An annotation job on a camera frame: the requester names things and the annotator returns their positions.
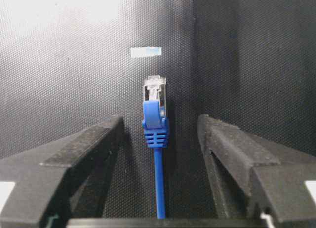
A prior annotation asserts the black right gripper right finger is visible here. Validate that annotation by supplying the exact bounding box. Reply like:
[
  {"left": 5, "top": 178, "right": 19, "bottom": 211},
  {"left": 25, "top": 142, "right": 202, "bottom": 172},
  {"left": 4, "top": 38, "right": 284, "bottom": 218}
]
[{"left": 197, "top": 114, "right": 316, "bottom": 228}]

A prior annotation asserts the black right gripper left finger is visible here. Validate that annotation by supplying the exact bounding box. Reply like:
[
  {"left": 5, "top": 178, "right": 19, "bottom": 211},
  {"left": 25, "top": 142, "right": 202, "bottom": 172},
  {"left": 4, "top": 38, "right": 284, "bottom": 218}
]
[{"left": 0, "top": 115, "right": 124, "bottom": 228}]

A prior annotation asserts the blue LAN cable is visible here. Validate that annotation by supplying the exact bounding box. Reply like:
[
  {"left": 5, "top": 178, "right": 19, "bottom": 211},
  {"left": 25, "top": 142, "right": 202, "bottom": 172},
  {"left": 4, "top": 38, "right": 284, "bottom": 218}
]
[{"left": 141, "top": 75, "right": 170, "bottom": 219}]

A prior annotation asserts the black textured mat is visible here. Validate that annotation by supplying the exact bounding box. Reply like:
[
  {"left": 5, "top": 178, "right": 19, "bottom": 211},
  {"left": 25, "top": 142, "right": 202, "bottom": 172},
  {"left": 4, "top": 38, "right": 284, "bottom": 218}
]
[{"left": 0, "top": 0, "right": 316, "bottom": 218}]

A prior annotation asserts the white tape strip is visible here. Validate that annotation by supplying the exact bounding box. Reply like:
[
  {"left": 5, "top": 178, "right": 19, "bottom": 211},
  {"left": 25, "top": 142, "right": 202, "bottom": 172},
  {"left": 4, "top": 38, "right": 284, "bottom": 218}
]
[{"left": 130, "top": 47, "right": 162, "bottom": 58}]

